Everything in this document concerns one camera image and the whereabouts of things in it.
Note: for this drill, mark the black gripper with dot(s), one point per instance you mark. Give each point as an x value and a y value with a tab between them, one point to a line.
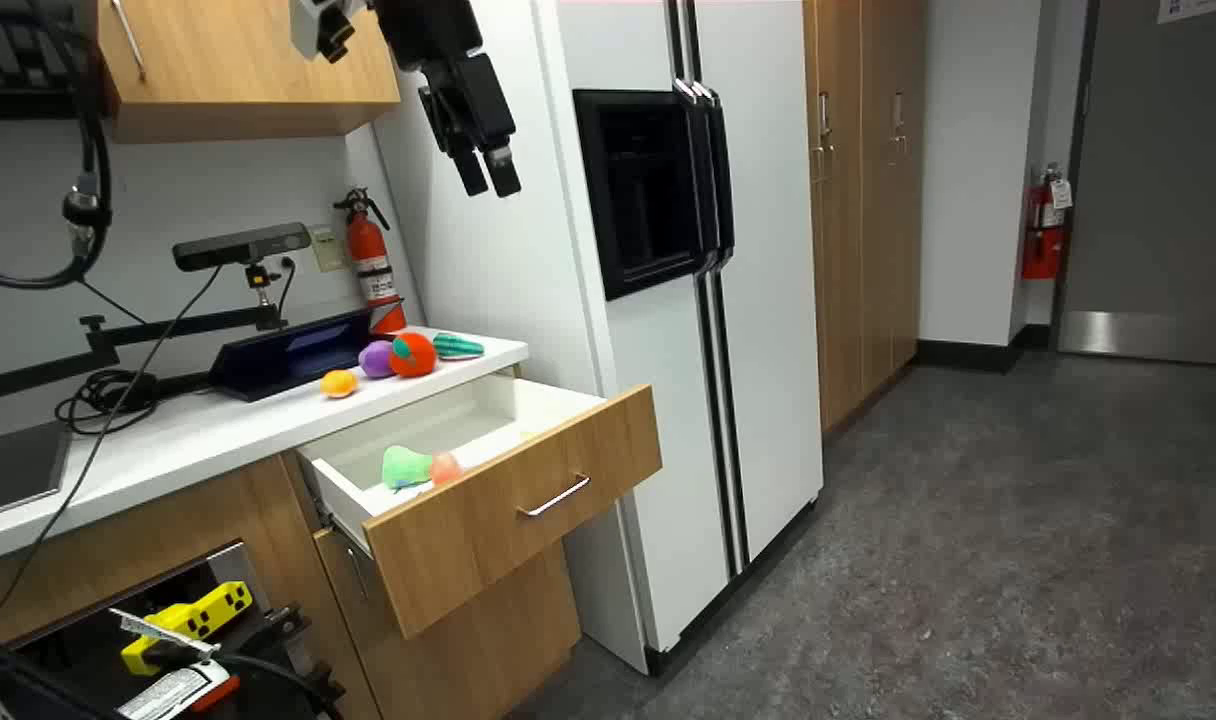
455	82

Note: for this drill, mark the wooden drawer white inside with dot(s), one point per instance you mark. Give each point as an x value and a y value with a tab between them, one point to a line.
501	521

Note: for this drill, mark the white two-door refrigerator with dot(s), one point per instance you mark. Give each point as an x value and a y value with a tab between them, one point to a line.
501	265

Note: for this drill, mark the black refrigerator dispenser panel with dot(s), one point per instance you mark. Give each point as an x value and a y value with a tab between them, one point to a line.
635	185

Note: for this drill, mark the teal plush toy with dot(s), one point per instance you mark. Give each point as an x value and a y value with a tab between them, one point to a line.
459	346

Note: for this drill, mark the red orange plush toy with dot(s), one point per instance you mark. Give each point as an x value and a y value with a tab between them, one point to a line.
413	353

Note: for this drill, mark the purple plush toy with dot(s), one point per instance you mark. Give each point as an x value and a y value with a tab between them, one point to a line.
372	357

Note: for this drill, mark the yellow plush toy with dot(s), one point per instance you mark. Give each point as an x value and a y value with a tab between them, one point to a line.
337	387

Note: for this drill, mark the pale orange plush toy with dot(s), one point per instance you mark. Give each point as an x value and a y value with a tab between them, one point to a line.
445	469

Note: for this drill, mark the tall wooden cabinet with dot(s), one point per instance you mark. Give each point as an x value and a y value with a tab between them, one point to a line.
861	201

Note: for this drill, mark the black slatted rack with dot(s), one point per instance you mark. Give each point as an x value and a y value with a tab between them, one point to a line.
20	53

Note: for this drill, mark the wooden base cabinet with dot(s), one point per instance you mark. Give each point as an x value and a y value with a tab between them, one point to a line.
472	652

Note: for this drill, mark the yellow power splitter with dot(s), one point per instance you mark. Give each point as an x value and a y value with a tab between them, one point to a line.
189	620

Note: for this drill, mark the dark recessed sink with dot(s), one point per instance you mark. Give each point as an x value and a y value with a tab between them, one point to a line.
14	464

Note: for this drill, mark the white red printed packet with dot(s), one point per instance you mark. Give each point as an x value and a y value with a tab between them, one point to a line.
171	694

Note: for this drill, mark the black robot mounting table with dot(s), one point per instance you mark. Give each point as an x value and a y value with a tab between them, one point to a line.
60	660

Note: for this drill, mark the grey door with kick plate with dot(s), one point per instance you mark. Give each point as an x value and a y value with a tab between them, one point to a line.
1153	172

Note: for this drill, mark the white paper sign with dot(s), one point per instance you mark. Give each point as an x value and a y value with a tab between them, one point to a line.
1203	11

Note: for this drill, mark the beige wall outlet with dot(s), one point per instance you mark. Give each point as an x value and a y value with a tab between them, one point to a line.
331	246

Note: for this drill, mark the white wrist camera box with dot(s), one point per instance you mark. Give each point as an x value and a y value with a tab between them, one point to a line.
317	27

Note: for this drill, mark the black stereo camera bar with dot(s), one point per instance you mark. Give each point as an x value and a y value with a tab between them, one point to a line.
242	246

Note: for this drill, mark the wooden wall cabinet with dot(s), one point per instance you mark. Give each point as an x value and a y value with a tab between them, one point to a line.
248	53

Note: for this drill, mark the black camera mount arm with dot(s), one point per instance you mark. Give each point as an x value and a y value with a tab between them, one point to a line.
171	331

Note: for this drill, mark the red wall-mounted fire extinguisher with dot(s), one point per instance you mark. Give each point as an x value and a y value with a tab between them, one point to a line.
1042	224

